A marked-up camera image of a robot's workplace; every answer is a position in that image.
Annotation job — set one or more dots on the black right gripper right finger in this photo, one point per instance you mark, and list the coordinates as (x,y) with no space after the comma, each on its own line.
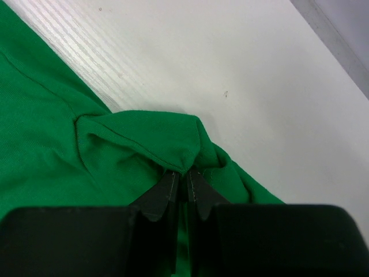
(228,239)

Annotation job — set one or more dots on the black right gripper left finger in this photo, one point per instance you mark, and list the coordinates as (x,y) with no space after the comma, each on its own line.
(139,239)

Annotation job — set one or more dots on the green t shirt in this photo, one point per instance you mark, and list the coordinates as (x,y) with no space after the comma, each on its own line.
(61,146)

